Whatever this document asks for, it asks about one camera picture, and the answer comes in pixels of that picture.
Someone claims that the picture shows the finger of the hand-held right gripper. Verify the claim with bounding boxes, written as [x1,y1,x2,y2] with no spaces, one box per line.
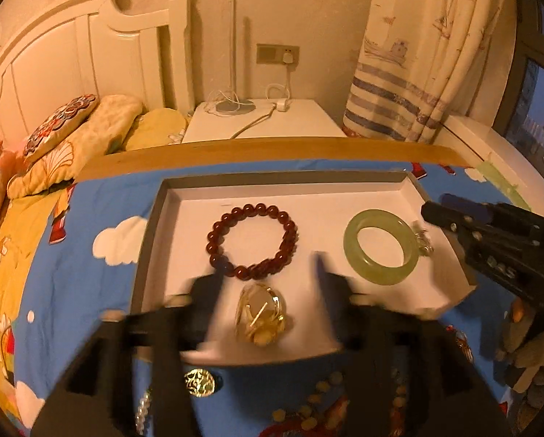
[421,202,487,243]
[440,193,504,220]

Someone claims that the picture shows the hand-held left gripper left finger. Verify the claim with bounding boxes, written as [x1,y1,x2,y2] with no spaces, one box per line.
[31,274,229,437]

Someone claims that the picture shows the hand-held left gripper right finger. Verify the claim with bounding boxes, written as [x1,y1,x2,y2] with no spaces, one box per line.
[313,252,513,437]

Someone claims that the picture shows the gold wire crystal pendant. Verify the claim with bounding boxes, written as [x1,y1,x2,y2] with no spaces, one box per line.
[234,282,295,349]

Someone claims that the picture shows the gold round pendant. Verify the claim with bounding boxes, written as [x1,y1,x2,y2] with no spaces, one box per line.
[184,368,221,400]

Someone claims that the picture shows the grey jewelry tray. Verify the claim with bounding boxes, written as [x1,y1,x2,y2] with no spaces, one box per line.
[131,169,479,367]

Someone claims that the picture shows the pearl necklace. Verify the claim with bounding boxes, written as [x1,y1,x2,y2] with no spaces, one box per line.
[134,389,156,435]

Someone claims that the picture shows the person's right hand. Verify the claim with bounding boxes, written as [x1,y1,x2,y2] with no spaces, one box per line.
[497,300,544,394]

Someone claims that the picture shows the green jade bangle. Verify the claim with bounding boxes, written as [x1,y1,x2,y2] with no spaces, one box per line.
[343,209,420,285]

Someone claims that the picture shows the white windowsill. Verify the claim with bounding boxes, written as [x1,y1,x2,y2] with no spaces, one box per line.
[436,114,544,219]

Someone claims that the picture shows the blue printed blanket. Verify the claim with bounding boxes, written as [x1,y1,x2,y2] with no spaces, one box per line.
[8,157,534,437]

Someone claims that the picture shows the dark framed window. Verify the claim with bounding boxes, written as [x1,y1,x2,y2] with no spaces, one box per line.
[495,0,544,155]

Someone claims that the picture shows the wooden board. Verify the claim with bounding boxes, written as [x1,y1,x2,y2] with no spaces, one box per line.
[74,137,466,183]

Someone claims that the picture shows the plain yellow pillow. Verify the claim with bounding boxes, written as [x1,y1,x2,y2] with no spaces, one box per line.
[126,108,188,151]

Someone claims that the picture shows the white nightstand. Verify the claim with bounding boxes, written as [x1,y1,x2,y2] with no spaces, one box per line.
[182,98,348,144]

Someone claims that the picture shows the printed striped curtain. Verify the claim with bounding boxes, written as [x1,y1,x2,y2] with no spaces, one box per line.
[343,0,518,144]

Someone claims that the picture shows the white desk lamp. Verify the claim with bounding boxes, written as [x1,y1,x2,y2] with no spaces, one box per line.
[215,0,257,115]

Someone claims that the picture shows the yellow floral pillow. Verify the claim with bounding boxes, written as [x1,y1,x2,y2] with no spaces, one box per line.
[8,95,143,198]

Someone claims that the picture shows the yellow bedsheet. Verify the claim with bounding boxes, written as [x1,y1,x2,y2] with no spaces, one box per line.
[0,186,72,401]

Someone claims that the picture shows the patterned cushion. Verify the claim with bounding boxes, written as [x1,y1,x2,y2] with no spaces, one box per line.
[24,95,100,165]

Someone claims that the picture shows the white bed headboard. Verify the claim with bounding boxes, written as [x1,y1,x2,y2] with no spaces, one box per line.
[0,0,195,134]

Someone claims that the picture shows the red bead bracelet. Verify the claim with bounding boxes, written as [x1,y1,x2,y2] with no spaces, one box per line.
[207,203,298,282]

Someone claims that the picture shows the amber bead necklace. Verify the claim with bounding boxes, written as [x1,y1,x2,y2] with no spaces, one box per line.
[272,371,409,429]

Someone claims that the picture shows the beige cable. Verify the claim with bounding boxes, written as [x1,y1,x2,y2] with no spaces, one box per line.
[229,104,277,139]

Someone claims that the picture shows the white charger with cable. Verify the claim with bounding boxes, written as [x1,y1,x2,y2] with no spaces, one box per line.
[266,64,296,113]

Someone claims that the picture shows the wall socket panel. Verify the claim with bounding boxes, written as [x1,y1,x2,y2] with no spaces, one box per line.
[256,44,300,65]

